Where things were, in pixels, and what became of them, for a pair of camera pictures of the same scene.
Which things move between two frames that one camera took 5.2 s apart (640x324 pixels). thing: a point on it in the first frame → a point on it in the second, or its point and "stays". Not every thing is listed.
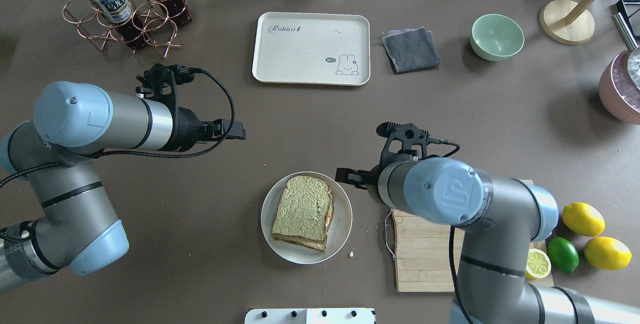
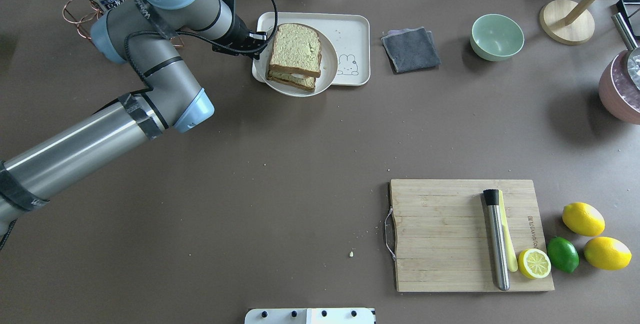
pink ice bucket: (618, 94) stays
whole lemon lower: (607, 253) stays
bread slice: (303, 209) → (296, 50)
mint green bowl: (495, 37) stays
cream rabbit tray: (312, 48) stays
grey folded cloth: (411, 49) stays
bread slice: (319, 245) → (287, 78)
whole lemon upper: (583, 219) stays
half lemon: (538, 264) stays
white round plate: (339, 229) → (329, 58)
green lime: (562, 254) stays
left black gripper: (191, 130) → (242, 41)
